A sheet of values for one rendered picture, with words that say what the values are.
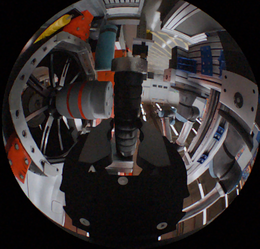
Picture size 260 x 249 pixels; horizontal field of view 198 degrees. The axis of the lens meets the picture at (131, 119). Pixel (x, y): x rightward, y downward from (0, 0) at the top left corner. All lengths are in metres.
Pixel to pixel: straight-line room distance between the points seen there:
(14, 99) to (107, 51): 0.36
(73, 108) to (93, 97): 0.08
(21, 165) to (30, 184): 0.47
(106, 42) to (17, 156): 0.46
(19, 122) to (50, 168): 0.15
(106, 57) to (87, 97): 0.20
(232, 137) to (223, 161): 0.10
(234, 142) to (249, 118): 0.16
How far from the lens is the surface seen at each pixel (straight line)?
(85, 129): 0.41
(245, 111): 0.22
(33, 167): 0.34
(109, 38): 0.42
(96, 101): 0.24
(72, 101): 0.28
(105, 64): 0.38
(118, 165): 0.17
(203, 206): 0.45
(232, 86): 0.24
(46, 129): 0.40
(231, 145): 0.37
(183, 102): 0.65
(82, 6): 0.68
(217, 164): 0.41
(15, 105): 0.21
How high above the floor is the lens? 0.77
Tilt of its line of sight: 29 degrees up
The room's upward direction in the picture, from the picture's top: 176 degrees counter-clockwise
